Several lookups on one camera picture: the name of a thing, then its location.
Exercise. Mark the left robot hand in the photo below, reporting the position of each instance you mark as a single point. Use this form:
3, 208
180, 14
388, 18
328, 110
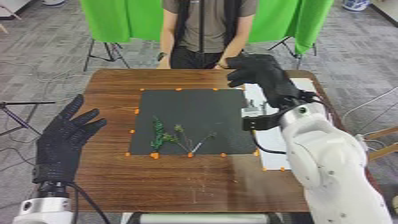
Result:
59, 150

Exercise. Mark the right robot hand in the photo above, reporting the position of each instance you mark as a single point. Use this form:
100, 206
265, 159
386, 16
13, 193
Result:
264, 75

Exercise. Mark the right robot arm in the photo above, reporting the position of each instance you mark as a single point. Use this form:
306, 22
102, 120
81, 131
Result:
331, 160

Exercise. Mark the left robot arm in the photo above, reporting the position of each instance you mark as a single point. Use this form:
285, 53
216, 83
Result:
43, 208

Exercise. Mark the dark mat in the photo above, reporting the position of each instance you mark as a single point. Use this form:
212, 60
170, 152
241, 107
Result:
196, 110

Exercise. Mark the person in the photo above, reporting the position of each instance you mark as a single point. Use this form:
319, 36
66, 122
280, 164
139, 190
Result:
207, 26

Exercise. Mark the black cloth stand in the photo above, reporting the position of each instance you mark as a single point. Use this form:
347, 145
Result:
294, 50
109, 53

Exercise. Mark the black tripod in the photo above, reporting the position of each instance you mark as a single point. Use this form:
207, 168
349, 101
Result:
20, 116

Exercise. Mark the leafy green sprig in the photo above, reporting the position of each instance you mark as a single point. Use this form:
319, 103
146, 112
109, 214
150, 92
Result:
159, 133

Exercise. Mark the thin green sprig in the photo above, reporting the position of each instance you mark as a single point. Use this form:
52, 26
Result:
178, 135

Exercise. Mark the pale stemmed green sprig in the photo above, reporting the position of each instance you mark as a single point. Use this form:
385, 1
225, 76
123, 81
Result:
203, 140

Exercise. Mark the blue and white vase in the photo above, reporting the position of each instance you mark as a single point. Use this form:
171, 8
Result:
356, 4

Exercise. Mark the wooden chair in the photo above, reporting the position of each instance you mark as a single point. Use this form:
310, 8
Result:
383, 141

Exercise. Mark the pale grey bar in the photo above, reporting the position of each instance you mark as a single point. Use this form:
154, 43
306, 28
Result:
202, 218

